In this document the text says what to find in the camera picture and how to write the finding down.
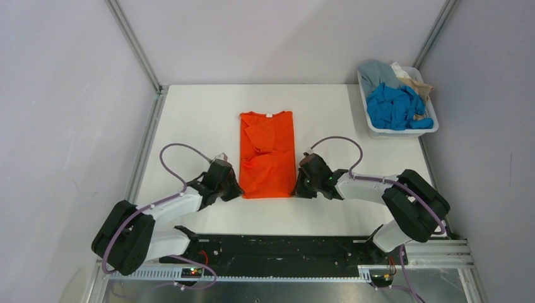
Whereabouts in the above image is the orange t shirt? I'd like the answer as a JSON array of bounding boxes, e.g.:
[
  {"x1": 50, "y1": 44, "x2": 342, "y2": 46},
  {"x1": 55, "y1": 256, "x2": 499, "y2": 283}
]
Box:
[{"x1": 238, "y1": 111, "x2": 297, "y2": 199}]

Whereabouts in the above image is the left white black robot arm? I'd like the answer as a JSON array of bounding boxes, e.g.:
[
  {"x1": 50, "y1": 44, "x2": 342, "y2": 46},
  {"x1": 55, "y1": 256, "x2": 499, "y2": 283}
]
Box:
[{"x1": 91, "y1": 159, "x2": 243, "y2": 276}]

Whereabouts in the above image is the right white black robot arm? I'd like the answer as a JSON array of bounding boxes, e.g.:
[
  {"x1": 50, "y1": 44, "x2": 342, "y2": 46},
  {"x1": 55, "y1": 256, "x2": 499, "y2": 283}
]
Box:
[{"x1": 292, "y1": 153, "x2": 450, "y2": 264}]

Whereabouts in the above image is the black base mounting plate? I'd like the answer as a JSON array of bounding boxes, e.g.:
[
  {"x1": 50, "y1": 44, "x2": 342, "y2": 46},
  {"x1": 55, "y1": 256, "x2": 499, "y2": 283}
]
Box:
[{"x1": 183, "y1": 231, "x2": 408, "y2": 279}]

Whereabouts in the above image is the left controller board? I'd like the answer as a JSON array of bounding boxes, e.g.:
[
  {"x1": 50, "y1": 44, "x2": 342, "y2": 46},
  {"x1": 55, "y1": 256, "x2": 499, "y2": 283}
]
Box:
[{"x1": 180, "y1": 267, "x2": 204, "y2": 279}]

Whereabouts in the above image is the controller board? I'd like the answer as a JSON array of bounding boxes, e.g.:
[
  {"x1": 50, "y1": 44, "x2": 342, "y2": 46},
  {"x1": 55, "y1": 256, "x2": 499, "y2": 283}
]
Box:
[
  {"x1": 370, "y1": 274, "x2": 394, "y2": 288},
  {"x1": 180, "y1": 267, "x2": 204, "y2": 279}
]

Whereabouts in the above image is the grey blue t shirt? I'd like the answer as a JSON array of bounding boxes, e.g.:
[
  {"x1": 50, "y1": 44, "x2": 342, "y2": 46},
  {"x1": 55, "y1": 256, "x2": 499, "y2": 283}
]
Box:
[{"x1": 357, "y1": 59, "x2": 401, "y2": 97}]

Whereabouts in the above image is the right controller board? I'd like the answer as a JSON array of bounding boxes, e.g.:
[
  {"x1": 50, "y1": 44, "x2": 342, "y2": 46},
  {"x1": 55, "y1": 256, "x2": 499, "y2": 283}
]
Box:
[{"x1": 370, "y1": 274, "x2": 394, "y2": 288}]

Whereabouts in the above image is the beige t shirt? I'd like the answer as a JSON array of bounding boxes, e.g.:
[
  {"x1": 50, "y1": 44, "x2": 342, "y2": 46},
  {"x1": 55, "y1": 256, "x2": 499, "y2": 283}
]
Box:
[{"x1": 390, "y1": 62, "x2": 434, "y2": 107}]

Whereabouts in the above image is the white plastic laundry basket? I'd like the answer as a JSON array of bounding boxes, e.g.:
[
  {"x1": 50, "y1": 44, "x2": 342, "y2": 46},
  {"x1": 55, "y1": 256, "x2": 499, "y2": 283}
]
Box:
[{"x1": 357, "y1": 60, "x2": 438, "y2": 138}]

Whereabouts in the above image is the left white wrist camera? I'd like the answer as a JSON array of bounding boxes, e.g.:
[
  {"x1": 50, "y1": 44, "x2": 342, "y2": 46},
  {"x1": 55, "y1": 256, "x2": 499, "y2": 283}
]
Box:
[{"x1": 214, "y1": 153, "x2": 228, "y2": 162}]

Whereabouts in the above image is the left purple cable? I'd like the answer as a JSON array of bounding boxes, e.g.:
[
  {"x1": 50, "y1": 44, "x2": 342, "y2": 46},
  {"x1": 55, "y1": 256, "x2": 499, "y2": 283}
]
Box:
[{"x1": 101, "y1": 143, "x2": 218, "y2": 292}]

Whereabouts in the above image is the aluminium front frame rail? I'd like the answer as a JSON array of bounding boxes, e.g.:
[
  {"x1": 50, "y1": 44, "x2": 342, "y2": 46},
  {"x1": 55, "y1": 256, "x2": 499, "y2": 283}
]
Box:
[{"x1": 85, "y1": 234, "x2": 488, "y2": 302}]

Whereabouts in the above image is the left aluminium corner post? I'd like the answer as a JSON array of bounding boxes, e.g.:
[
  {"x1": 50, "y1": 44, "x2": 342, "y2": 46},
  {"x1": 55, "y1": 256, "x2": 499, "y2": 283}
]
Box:
[{"x1": 105, "y1": 0, "x2": 162, "y2": 94}]

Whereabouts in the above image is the aluminium corner post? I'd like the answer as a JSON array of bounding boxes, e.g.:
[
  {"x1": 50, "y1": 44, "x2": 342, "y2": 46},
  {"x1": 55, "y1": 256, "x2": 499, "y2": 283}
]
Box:
[
  {"x1": 412, "y1": 0, "x2": 461, "y2": 69},
  {"x1": 105, "y1": 0, "x2": 162, "y2": 94}
]

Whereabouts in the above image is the right aluminium corner post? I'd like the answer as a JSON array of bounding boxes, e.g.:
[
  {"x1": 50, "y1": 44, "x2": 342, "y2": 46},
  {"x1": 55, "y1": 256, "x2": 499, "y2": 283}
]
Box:
[{"x1": 412, "y1": 0, "x2": 461, "y2": 69}]

